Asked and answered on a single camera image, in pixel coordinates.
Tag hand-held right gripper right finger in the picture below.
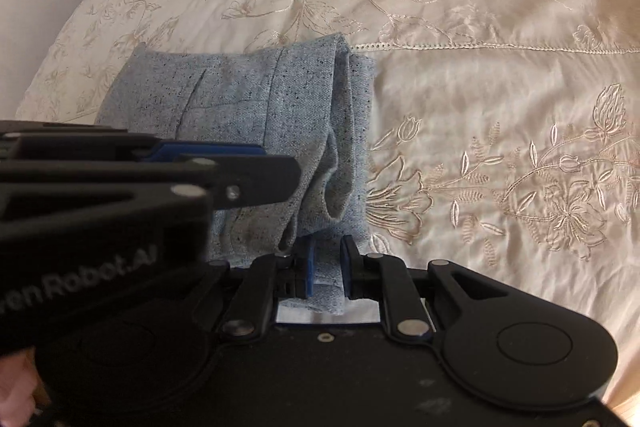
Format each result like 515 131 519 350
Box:
339 235 507 341

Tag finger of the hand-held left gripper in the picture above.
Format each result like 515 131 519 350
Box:
0 120 267 164
0 154 302 239

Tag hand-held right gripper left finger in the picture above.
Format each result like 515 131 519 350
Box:
207 240 317 339

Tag grey-blue speckled pants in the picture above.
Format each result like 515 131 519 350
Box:
95 34 379 316

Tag person's left hand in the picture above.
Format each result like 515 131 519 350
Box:
0 349 40 427

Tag cream embroidered bedspread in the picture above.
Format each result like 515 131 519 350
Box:
15 0 640 413

